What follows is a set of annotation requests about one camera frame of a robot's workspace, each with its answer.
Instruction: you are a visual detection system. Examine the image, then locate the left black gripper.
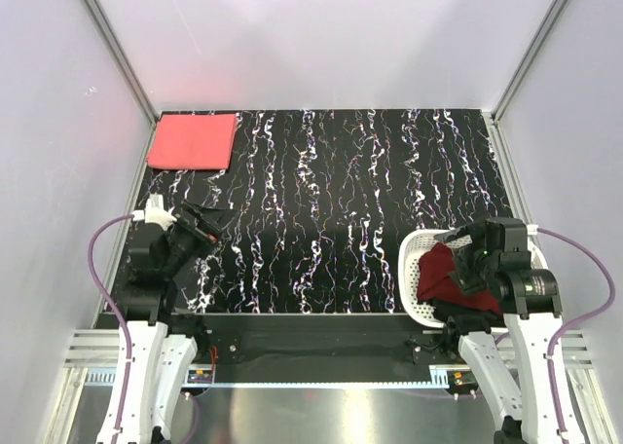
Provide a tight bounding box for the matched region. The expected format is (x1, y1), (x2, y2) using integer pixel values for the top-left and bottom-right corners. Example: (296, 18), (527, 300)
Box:
(161, 199), (238, 277)

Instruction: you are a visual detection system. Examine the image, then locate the dark red t shirt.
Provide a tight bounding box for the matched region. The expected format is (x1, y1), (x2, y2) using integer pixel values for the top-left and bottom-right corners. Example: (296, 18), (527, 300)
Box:
(417, 242), (501, 316)

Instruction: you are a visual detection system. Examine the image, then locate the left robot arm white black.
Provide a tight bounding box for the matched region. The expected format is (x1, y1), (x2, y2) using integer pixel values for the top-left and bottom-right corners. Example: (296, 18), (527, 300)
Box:
(90, 194), (239, 443)

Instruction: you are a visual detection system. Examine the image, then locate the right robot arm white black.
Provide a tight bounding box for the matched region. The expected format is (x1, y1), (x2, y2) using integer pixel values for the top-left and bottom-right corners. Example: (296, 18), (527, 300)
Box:
(435, 218), (583, 443)

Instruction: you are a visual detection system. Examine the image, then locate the white plastic laundry basket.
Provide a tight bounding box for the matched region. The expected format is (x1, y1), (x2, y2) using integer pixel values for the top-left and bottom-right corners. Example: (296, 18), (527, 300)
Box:
(396, 225), (549, 329)

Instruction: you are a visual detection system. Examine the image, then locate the folded pink t shirt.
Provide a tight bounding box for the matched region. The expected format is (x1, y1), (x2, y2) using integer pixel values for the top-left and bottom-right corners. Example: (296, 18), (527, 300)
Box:
(147, 114), (238, 171)

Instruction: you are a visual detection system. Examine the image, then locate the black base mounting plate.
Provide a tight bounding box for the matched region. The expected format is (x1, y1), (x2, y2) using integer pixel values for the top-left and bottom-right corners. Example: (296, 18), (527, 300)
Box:
(168, 314), (458, 377)

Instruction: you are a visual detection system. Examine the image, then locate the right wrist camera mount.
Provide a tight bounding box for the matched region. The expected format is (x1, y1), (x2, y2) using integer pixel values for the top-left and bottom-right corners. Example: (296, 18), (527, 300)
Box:
(485, 217), (528, 253)

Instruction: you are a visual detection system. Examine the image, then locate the right aluminium frame post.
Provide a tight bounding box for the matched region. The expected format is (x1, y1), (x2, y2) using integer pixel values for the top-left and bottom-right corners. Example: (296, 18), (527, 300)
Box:
(491, 0), (585, 124)

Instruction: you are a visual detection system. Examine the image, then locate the aluminium frame post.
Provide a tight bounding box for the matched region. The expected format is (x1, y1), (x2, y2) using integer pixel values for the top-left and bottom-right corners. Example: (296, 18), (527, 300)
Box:
(491, 0), (585, 124)
(67, 0), (162, 129)

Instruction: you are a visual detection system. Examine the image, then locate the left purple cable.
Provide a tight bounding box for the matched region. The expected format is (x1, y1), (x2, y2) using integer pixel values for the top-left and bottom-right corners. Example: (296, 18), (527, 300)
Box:
(87, 213), (147, 435)

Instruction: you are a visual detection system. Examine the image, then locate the purple cable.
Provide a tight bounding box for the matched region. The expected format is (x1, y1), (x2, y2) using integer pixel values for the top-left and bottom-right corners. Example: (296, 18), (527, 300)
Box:
(87, 213), (147, 435)
(530, 227), (615, 438)

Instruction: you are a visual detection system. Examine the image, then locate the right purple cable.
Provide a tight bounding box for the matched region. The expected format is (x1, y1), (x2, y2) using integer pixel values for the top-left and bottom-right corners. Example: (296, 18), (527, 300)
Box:
(530, 227), (615, 438)

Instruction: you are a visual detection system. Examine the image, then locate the white slotted cable duct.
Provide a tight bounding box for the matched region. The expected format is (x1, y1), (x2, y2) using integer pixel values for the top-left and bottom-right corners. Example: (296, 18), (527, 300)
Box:
(85, 368), (452, 389)

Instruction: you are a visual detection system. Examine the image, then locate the left aluminium frame post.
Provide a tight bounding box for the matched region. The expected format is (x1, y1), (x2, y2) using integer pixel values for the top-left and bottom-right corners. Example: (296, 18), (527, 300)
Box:
(67, 0), (162, 129)

